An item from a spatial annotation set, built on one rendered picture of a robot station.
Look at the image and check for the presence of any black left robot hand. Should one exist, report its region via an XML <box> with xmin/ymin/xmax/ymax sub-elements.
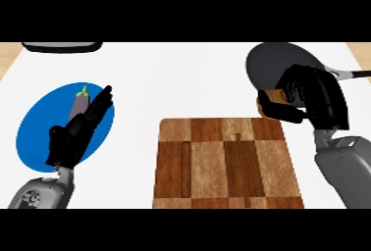
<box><xmin>44</xmin><ymin>84</ymin><xmax>115</xmax><ymax>170</ymax></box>

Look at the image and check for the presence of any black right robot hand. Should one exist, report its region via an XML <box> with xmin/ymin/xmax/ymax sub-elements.
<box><xmin>257</xmin><ymin>64</ymin><xmax>350</xmax><ymax>131</ymax></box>

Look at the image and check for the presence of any brown croissant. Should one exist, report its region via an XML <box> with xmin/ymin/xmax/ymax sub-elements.
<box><xmin>257</xmin><ymin>89</ymin><xmax>289</xmax><ymax>120</ymax></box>

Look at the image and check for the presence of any dark grey frying pan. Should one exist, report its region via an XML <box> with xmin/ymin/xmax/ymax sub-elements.
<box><xmin>245</xmin><ymin>42</ymin><xmax>371</xmax><ymax>108</ymax></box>

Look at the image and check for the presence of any wooden checkered cutting board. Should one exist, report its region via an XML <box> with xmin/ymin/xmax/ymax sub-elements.
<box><xmin>150</xmin><ymin>118</ymin><xmax>306</xmax><ymax>210</ymax></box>

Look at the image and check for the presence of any blue oval plate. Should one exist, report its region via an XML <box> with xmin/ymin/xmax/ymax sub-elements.
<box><xmin>14</xmin><ymin>81</ymin><xmax>115</xmax><ymax>174</ymax></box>

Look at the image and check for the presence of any purple eggplant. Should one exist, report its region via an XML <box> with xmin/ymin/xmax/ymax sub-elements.
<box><xmin>68</xmin><ymin>85</ymin><xmax>93</xmax><ymax>122</ymax></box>

